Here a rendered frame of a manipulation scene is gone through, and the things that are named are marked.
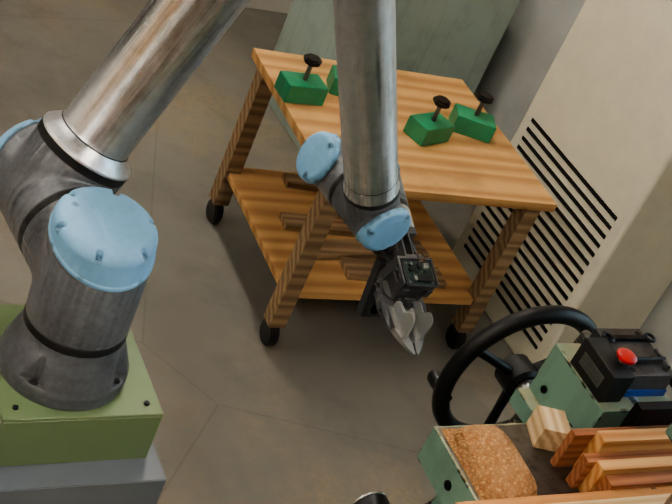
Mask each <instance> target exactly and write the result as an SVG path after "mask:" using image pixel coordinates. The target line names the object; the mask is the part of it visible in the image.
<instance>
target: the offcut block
mask: <svg viewBox="0 0 672 504"><path fill-rule="evenodd" d="M526 425H527V428H528V432H529V435H530V439H531V442H532V446H533V447H535V448H539V449H544V450H548V451H553V452H556V451H557V449H558V448H559V446H560V445H561V443H562V442H563V440H564V439H565V437H566V436H567V435H568V433H569V432H570V426H569V423H568V420H567V417H566V414H565V411H562V410H558V409H554V408H549V407H545V406H541V405H537V407H536V408H535V410H534V411H533V413H532V415H531V416H530V418H529V419H528V421H527V422H526Z"/></svg>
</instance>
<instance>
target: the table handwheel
mask: <svg viewBox="0 0 672 504"><path fill-rule="evenodd" d="M544 324H564V325H568V326H571V327H573V328H575V329H576V330H577V331H578V332H579V333H581V332H582V331H583V330H588V331H590V332H591V333H592V332H593V331H594V329H595V328H597V326H596V324H595V323H594V321H593V320H592V319H591V318H590V317H589V316H588V315H586V314H585V313H583V312H582V311H580V310H578V309H575V308H572V307H568V306H561V305H544V306H537V307H532V308H528V309H524V310H521V311H518V312H515V313H513V314H510V315H508V316H506V317H503V318H501V319H499V320H497V321H496V322H494V323H492V324H490V325H489V326H487V327H485V328H484V329H482V330H481V331H479V332H478V333H477V334H475V335H474V336H473V337H471V338H470V339H469V340H468V341H467V342H465V343H464V344H463V345H462V346H461V347H460V348H459V349H458V350H457V351H456V352H455V353H454V355H453V356H452V357H451V358H450V359H449V361H448V362H447V363H446V365H445V366H444V368H443V369H442V371H441V373H440V375H439V377H438V379H437V381H436V384H435V386H434V390H433V394H432V412H433V416H434V418H435V420H436V422H437V424H438V425H439V426H457V425H473V424H467V423H463V422H461V421H459V420H458V419H456V418H455V417H454V416H453V414H452V412H451V409H450V398H451V394H452V391H453V388H454V386H455V384H456V383H457V381H458V379H459V378H460V376H461V375H462V373H463V372H464V371H465V370H466V368H467V367H468V366H469V365H470V364H471V363H472V362H473V361H474V360H475V359H476V358H477V357H480V358H481V359H483V360H484V361H486V362H488V363H489V364H491V365H492V366H493V367H495V368H496V370H495V373H494V375H495V378H496V379H497V381H498V383H499V384H500V386H501V387H502V389H503V390H502V392H501V394H500V396H499V398H498V400H497V402H496V403H495V405H494V407H493V409H492V410H491V412H490V414H489V415H488V417H487V419H486V420H485V422H484V424H507V422H509V420H510V419H508V420H505V421H502V422H498V423H496V422H497V420H498V418H499V417H500V415H501V413H502V411H503V410H504V408H505V407H506V405H507V404H508V402H509V400H510V398H511V397H512V395H513V393H514V392H515V390H516V389H517V388H524V387H529V385H530V384H531V382H532V380H533V379H534V377H535V376H536V374H537V372H538V371H539V369H540V368H541V366H542V364H543V363H544V361H545V360H546V358H545V359H543V360H540V361H538V362H535V363H531V361H530V360H529V358H528V357H527V356H526V355H524V354H512V355H509V356H507V357H505V358H504V359H503V360H502V359H501V358H499V357H497V356H496V355H494V354H493V353H492V352H490V351H489V350H488V348H489V347H491V346H492V345H494V344H495V343H497V342H499V341H500V340H502V339H504V338H506V337H507V336H510V335H512V334H514V333H516V332H518V331H521V330H524V329H527V328H530V327H534V326H538V325H544Z"/></svg>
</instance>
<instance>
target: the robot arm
mask: <svg viewBox="0 0 672 504"><path fill-rule="evenodd" d="M250 1H251V0H149V1H148V2H147V3H146V5H145V6H144V7H143V9H142V10H141V11H140V12H139V14H138V15H137V16H136V18H135V19H134V20H133V22H132V23H131V24H130V26H129V27H128V28H127V30H126V31H125V32H124V34H123V35H122V36H121V38H120V39H119V40H118V42H117V43H116V44H115V45H114V47H113V48H112V49H111V51H110V52H109V53H108V55H107V56H106V57H105V59H104V60H103V61H102V63H101V64H100V65H99V67H98V68H97V69H96V71H95V72H94V73H93V75H92V76H91V77H90V79H89V80H88V81H87V82H86V84H85V85H84V86H83V88H82V89H81V90H80V92H79V93H78V94H77V96H76V97H75V98H74V100H73V101H72V102H71V104H70V105H69V106H68V108H67V109H65V110H56V111H48V112H47V113H46V114H45V115H44V116H43V117H42V118H39V120H34V121H33V120H31V119H30V120H27V121H24V122H21V123H19V124H17V125H15V126H14V127H12V128H11V129H9V130H8V131H7V132H5V133H4V134H3V135H2V136H1V137H0V210H1V212H2V214H3V216H4V218H5V220H6V222H7V224H8V226H9V228H10V230H11V232H12V234H13V236H14V238H15V240H16V242H17V244H18V246H19V248H20V250H21V252H22V254H23V256H24V258H25V260H26V262H27V264H28V266H29V268H30V270H31V273H32V283H31V287H30V290H29V294H28V297H27V300H26V304H25V307H24V309H23V310H22V311H21V312H20V313H19V314H18V315H17V316H16V317H15V319H14V320H13V321H12V322H11V323H10V324H9V325H8V326H7V327H6V329H5V330H4V332H3V334H2V336H1V338H0V372H1V374H2V376H3V378H4V379H5V380H6V382H7V383H8V384H9V385H10V386H11V387H12V388H13V389H14V390H15V391H16V392H18V393H19V394H20V395H22V396H23V397H25V398H27V399H28V400H30V401H32V402H34V403H37V404H39V405H42V406H45V407H48V408H51V409H56V410H61V411H87V410H92V409H96V408H99V407H102V406H104V405H106V404H108V403H109V402H111V401H112V400H114V399H115V398H116V397H117V396H118V395H119V393H120V392H121V390H122V388H123V386H124V383H125V381H126V378H127V375H128V369H129V360H128V351H127V343H126V338H127V335H128V332H129V329H130V327H131V324H132V321H133V318H134V316H135V313H136V310H137V307H138V305H139V302H140V299H141V296H142V293H143V291H144V288H145V285H146V282H147V280H148V277H149V274H150V273H151V271H152V269H153V266H154V262H155V257H156V250H157V246H158V232H157V228H156V226H155V225H154V222H153V219H152V218H151V216H150V215H149V214H148V212H147V211H146V210H145V209H144V208H143V207H142V206H141V205H140V204H138V203H137V202H136V201H134V200H133V199H131V198H130V197H128V196H126V195H124V194H120V195H119V196H117V195H115V194H116V193H117V192H118V191H119V189H120V188H121V187H122V186H123V184H124V183H125V182H126V181H127V179H128V178H129V177H130V174H131V171H130V165H129V160H128V157H129V155H130V153H131V152H132V151H133V150H134V148H135V147H136V146H137V145H138V143H139V142H140V141H141V139H142V138H143V137H144V136H145V134H146V133H147V132H148V131H149V129H150V128H151V127H152V125H153V124H154V123H155V122H156V120H157V119H158V118H159V117H160V115H161V114H162V113H163V111H164V110H165V109H166V108H167V106H168V105H169V104H170V103H171V101H172V100H173V99H174V97H175V96H176V95H177V94H178V92H179V91H180V90H181V88H182V87H183V86H184V85H185V83H186V82H187V81H188V80H189V78H190V77H191V76H192V74H193V73H194V72H195V71H196V69H197V68H198V67H199V66H200V64H201V63H202V62H203V60H204V59H205V58H206V57H207V55H208V54H209V53H210V52H211V50H212V49H213V48H214V46H215V45H216V44H217V43H218V41H219V40H220V39H221V38H222V36H223V35H224V34H225V32H226V31H227V30H228V29H229V27H230V26H231V25H232V24H233V22H234V21H235V20H236V18H237V17H238V16H239V15H240V13H241V12H242V11H243V10H244V8H245V7H246V6H247V4H248V3H249V2H250ZM333 14H334V30H335V45H336V61H337V77H338V92H339V108H340V124H341V138H340V137H339V136H338V135H337V134H334V133H329V132H325V131H320V132H317V133H314V134H313V135H311V136H310V137H308V138H307V140H306V141H304V143H303V145H302V146H301V148H300V150H299V152H298V155H297V160H296V168H297V172H298V174H299V176H300V177H301V178H302V179H303V180H304V181H305V182H306V183H308V184H314V185H315V186H316V187H317V188H318V189H319V190H320V191H321V193H322V194H323V195H324V196H325V198H326V199H327V200H328V202H329V203H330V204H331V206H332V207H333V208H334V209H335V210H336V212H337V213H338V214H339V216H340V217H341V218H342V220H343V221H344V222H345V223H346V225H347V226H348V227H349V229H350V230H351V231H352V233H353V234H354V235H355V237H356V240H357V241H358V242H360V243H361V244H362V245H363V247H365V248H366V249H368V250H371V251H373V253H374V254H376V255H379V256H377V257H376V260H375V262H374V265H373V268H372V270H371V273H370V275H369V278H368V281H367V283H366V286H365V288H364V291H363V294H362V296H361V299H360V302H359V304H358V307H357V311H358V312H359V314H360V315H361V316H362V317H378V318H381V319H382V320H383V322H384V324H385V325H386V327H387V328H388V330H389V331H391V333H392V334H393V336H394V337H395V338H396V340H397V341H398V342H399V343H400V344H401V345H402V346H403V347H404V348H405V349H406V350H407V351H408V352H409V353H410V354H411V355H412V356H418V355H419V353H420V351H421V349H422V346H423V341H424V336H425V334H426V333H427V331H428V330H429V328H430V327H431V326H432V324H433V315H432V313H430V312H427V313H426V306H425V302H424V301H423V299H422V297H425V298H427V297H428V296H429V295H430V294H431V293H432V292H433V290H434V289H435V288H436V287H437V286H439V283H438V279H437V276H436V272H435V268H434V265H433V261H432V258H425V257H424V255H423V254H422V253H421V252H419V253H421V255H418V254H419V253H417V252H416V249H415V245H414V242H413V237H414V236H415V235H416V234H417V232H416V228H415V227H414V223H413V220H412V216H411V212H410V208H409V205H408V201H407V197H406V194H405V190H404V186H403V182H402V179H401V175H400V167H399V164H398V132H397V71H396V9H395V0H333ZM382 256H383V257H382ZM419 260H423V261H419ZM431 268H432V269H431ZM432 271H433V273H432ZM433 275H434V277H433ZM434 279H435V280H434ZM404 308H405V309H408V308H409V310H408V311H407V312H406V311H405V309H404ZM106 355H107V356H106ZM76 357H77V358H76ZM98 357H99V358H98Z"/></svg>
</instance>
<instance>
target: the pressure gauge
mask: <svg viewBox="0 0 672 504"><path fill-rule="evenodd" d="M351 504H390V503H389V501H388V498H387V495H386V494H385V493H383V492H380V491H373V492H369V493H366V494H363V495H361V496H360V497H358V498H357V499H355V500H354V501H353V502H352V503H351Z"/></svg>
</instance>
